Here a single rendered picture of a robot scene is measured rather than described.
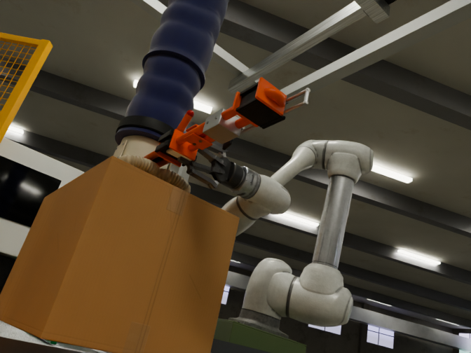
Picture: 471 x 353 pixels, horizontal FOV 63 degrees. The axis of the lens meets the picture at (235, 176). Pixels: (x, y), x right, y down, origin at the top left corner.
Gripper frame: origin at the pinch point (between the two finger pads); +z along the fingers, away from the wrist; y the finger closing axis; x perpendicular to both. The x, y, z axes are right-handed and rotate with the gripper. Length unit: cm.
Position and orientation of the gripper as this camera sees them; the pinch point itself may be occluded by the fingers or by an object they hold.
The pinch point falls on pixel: (181, 148)
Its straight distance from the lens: 108.0
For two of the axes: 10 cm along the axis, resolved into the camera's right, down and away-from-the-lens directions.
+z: -7.6, -4.1, -5.0
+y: -2.2, 8.9, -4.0
